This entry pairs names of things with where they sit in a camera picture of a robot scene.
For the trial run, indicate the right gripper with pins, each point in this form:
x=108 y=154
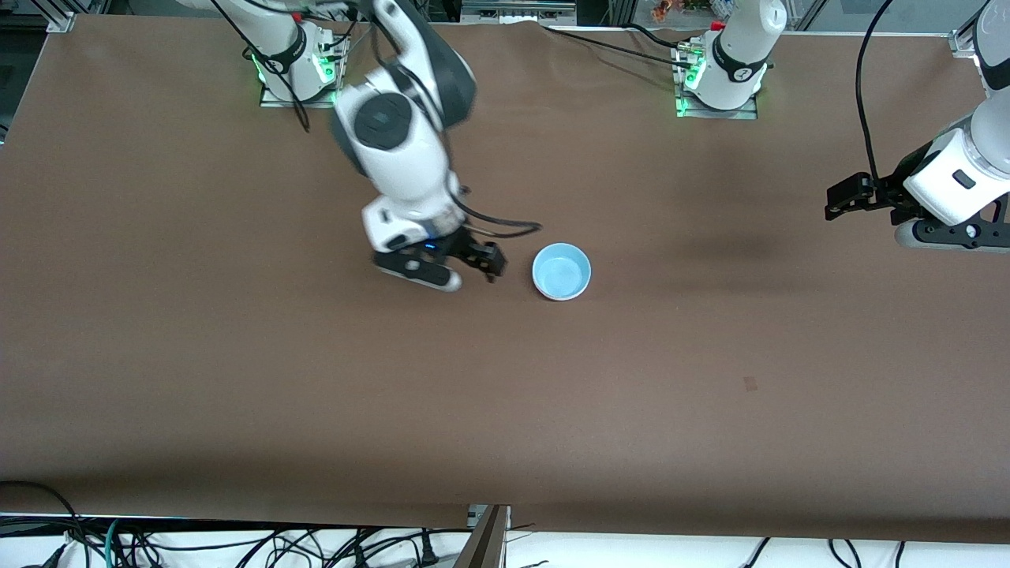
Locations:
x=460 y=247

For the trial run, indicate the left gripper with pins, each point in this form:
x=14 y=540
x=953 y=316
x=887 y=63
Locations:
x=885 y=192

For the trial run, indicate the blue bowl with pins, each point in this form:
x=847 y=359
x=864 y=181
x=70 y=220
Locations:
x=561 y=272

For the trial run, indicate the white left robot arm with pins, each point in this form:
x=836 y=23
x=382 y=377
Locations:
x=738 y=47

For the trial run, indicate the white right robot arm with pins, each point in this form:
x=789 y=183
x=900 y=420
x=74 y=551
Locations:
x=394 y=142

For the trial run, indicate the brown table cloth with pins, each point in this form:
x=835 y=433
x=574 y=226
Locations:
x=505 y=426

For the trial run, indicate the aluminium corner profile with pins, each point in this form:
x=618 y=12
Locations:
x=964 y=41

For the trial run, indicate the colourful background objects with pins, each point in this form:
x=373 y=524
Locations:
x=686 y=6

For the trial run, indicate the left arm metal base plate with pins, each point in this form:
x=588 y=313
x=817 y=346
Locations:
x=746 y=114

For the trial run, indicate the aluminium frame rail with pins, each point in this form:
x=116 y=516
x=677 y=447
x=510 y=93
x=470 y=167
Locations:
x=517 y=9

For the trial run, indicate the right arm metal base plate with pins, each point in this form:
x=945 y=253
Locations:
x=272 y=99

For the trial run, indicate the aluminium post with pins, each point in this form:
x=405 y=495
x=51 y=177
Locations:
x=483 y=544

